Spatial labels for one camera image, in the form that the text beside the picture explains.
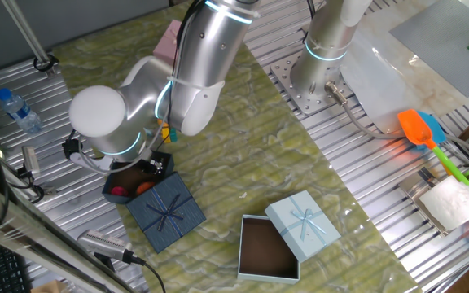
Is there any light blue gift box base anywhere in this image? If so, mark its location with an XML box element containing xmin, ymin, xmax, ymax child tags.
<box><xmin>237</xmin><ymin>214</ymin><xmax>301</xmax><ymax>285</ymax></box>

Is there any dark blue ribboned box lid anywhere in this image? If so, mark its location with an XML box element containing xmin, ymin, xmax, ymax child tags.
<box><xmin>125</xmin><ymin>171</ymin><xmax>208</xmax><ymax>254</ymax></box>

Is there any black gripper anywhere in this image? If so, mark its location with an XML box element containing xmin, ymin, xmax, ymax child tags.
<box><xmin>138</xmin><ymin>151</ymin><xmax>167</xmax><ymax>176</ymax></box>

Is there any grey metal stand pole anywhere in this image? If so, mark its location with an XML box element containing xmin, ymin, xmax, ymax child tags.
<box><xmin>0</xmin><ymin>0</ymin><xmax>59</xmax><ymax>78</ymax></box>

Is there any clear plastic water bottle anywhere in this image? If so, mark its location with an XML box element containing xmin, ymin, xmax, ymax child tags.
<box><xmin>0</xmin><ymin>87</ymin><xmax>43</xmax><ymax>135</ymax></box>

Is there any aluminium frame rail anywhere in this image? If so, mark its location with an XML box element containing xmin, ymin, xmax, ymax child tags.
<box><xmin>0</xmin><ymin>173</ymin><xmax>138</xmax><ymax>293</ymax></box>

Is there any black camera cable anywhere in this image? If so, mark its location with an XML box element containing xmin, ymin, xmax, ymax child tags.
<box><xmin>124</xmin><ymin>250</ymin><xmax>167</xmax><ymax>293</ymax></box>

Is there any yellow teal clear brick stack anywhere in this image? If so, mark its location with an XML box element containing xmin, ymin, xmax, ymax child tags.
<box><xmin>160</xmin><ymin>125</ymin><xmax>178</xmax><ymax>144</ymax></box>

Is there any grey studded baseplate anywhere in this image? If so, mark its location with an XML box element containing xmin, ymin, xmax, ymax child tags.
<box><xmin>388</xmin><ymin>0</ymin><xmax>469</xmax><ymax>98</ymax></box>

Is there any blue toy shovel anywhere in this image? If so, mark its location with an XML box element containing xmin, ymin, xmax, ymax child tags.
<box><xmin>415</xmin><ymin>110</ymin><xmax>448</xmax><ymax>153</ymax></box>

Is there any white foam block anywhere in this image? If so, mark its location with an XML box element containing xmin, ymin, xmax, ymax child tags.
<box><xmin>418</xmin><ymin>175</ymin><xmax>469</xmax><ymax>232</ymax></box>

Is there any orange toy basketball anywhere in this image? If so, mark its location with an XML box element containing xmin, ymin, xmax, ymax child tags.
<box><xmin>135</xmin><ymin>181</ymin><xmax>156</xmax><ymax>196</ymax></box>

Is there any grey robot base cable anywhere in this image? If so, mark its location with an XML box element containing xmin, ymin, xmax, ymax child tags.
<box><xmin>324</xmin><ymin>80</ymin><xmax>469</xmax><ymax>164</ymax></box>

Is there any orange toy shovel green handle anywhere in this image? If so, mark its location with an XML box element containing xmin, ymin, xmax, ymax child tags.
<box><xmin>397</xmin><ymin>108</ymin><xmax>469</xmax><ymax>227</ymax></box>

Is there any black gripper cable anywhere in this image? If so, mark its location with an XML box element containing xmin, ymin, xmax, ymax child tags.
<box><xmin>61</xmin><ymin>0</ymin><xmax>207</xmax><ymax>162</ymax></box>

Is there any dark blue gift box base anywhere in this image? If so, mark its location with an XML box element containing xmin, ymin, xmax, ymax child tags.
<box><xmin>102</xmin><ymin>150</ymin><xmax>175</xmax><ymax>205</ymax></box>

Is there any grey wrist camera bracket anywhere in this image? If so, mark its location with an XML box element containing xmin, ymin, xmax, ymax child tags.
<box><xmin>69</xmin><ymin>152</ymin><xmax>114</xmax><ymax>173</ymax></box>

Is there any green marble pattern mat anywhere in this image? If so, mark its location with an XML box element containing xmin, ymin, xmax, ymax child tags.
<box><xmin>50</xmin><ymin>0</ymin><xmax>423</xmax><ymax>293</ymax></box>

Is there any pink ribboned gift box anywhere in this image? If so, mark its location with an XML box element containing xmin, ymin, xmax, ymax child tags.
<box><xmin>152</xmin><ymin>19</ymin><xmax>182</xmax><ymax>66</ymax></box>

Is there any silver ribbed camera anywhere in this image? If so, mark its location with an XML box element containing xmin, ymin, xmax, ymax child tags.
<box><xmin>77</xmin><ymin>229</ymin><xmax>134</xmax><ymax>264</ymax></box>

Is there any silver metal tray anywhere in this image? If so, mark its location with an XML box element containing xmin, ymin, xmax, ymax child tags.
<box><xmin>396</xmin><ymin>165</ymin><xmax>452</xmax><ymax>238</ymax></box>

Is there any silver robot mounting plate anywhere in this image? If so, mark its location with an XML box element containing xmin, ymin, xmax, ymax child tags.
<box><xmin>270</xmin><ymin>50</ymin><xmax>356</xmax><ymax>116</ymax></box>

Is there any light blue ribboned box lid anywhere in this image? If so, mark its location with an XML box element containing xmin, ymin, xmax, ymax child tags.
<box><xmin>264</xmin><ymin>190</ymin><xmax>342</xmax><ymax>264</ymax></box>

